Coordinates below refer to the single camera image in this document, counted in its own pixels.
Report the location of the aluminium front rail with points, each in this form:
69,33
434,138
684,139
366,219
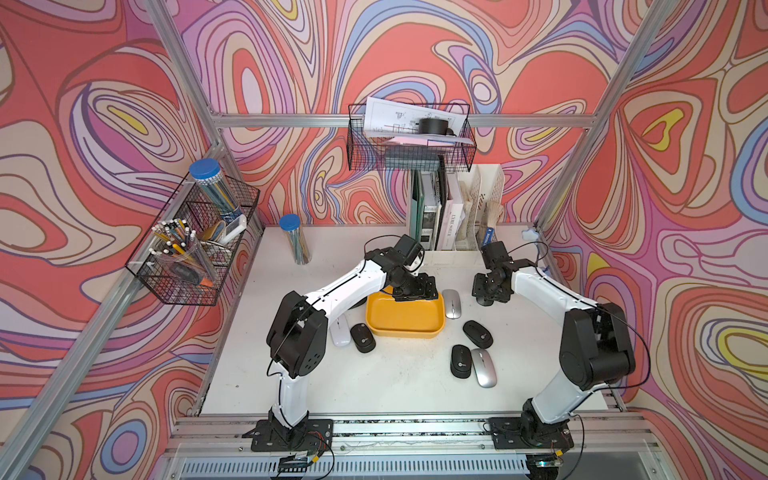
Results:
607,445

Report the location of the black tape roll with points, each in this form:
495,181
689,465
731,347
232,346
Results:
434,126

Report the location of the black flower sticker mouse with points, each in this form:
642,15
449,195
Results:
363,338

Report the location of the clear pen cup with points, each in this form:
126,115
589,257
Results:
180,253

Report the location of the white mouse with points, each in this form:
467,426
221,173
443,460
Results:
339,331

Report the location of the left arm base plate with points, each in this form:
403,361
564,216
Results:
309,435

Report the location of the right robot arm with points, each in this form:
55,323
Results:
595,349

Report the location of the black wire side basket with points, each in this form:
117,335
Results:
228,257

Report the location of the blue lid tube on table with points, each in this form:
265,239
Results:
291,225

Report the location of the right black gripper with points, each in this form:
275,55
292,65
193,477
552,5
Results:
478,289

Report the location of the white file organizer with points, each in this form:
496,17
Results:
482,188

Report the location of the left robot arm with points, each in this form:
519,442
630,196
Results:
298,334

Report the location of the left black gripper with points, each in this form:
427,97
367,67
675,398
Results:
424,289

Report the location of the yellow storage box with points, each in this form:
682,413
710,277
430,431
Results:
418,319

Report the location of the silver mouse front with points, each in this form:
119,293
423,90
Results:
484,368

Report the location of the blue lid tube in basket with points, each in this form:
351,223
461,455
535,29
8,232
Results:
210,178

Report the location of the green binder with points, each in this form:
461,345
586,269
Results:
416,205

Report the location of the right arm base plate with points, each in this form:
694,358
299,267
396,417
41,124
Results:
526,432

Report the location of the silver mouse beside tray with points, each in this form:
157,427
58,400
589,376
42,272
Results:
452,304

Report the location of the white book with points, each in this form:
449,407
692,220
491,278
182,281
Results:
452,211

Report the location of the black slim mouse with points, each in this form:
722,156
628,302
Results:
479,335

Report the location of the black wire wall basket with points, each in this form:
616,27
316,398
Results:
364,154

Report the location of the black Lecoo mouse front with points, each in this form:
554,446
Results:
460,361

